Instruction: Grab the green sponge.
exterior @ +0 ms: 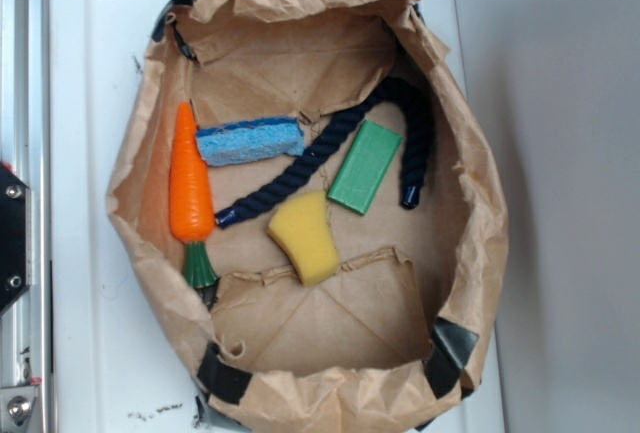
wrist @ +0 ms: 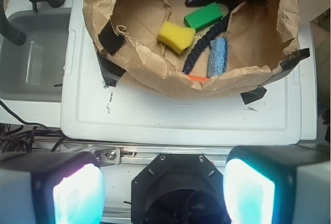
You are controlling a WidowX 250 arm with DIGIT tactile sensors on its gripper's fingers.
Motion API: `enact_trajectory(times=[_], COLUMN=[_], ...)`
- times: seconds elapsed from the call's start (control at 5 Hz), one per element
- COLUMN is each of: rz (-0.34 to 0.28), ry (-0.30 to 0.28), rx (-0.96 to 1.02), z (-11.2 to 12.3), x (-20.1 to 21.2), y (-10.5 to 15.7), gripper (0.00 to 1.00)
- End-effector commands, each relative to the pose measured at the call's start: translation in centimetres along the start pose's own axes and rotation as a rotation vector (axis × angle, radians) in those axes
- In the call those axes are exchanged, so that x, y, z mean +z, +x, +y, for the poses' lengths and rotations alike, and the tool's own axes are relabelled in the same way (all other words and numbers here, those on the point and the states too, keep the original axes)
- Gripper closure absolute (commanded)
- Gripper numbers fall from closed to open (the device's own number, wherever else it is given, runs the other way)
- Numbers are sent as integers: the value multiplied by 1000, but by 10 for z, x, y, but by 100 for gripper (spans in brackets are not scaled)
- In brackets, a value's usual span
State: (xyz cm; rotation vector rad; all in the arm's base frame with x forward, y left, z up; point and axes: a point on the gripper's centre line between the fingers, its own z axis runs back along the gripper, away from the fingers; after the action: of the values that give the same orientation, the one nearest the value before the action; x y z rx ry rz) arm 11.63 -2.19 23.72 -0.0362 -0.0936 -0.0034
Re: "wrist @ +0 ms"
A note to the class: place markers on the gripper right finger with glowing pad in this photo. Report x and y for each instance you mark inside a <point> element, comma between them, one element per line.
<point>278,184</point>

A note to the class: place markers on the brown paper bag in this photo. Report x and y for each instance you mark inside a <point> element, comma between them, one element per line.
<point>260,34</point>

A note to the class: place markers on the black tape piece lower left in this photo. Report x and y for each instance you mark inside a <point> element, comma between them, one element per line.
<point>110,72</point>

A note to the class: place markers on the black tape piece lower right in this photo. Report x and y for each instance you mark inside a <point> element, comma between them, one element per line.
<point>254,95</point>

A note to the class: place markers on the blue scrubbing sponge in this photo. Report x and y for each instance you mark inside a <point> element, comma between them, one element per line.
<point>218,57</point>

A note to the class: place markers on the yellow sponge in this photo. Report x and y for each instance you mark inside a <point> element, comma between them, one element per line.
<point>176,37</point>

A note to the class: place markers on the white plastic tray lid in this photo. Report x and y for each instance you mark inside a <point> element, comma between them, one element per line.
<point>128,113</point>

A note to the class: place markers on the green rectangular block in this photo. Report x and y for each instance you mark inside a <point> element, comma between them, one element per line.
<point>203,17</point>

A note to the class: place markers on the aluminium frame rail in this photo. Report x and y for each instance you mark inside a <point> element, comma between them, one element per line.
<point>134,154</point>

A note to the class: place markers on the black octagonal camera mount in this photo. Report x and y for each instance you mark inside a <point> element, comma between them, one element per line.
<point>178,188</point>

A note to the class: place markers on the black tape piece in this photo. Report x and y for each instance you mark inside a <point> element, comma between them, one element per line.
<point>254,95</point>
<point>110,40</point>
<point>110,72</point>
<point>289,64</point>

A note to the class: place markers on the orange block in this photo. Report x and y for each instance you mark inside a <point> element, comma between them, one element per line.
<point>193,78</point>

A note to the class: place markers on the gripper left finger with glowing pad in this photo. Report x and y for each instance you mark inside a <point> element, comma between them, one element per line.
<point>51,187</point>

